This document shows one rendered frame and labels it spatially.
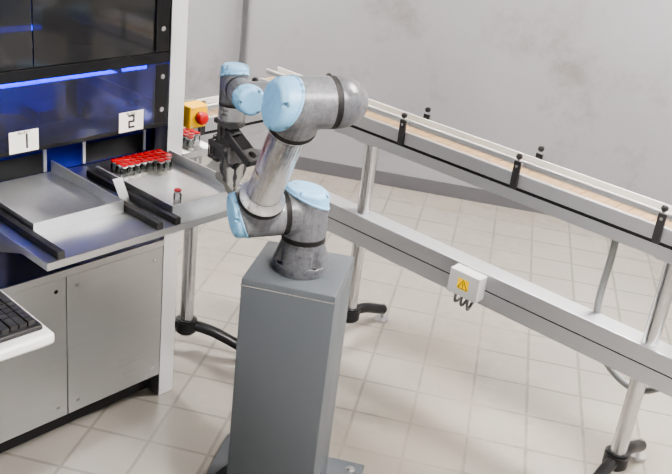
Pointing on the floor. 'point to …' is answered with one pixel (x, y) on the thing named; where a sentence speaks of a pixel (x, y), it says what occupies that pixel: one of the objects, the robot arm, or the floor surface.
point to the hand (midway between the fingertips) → (232, 191)
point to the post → (172, 138)
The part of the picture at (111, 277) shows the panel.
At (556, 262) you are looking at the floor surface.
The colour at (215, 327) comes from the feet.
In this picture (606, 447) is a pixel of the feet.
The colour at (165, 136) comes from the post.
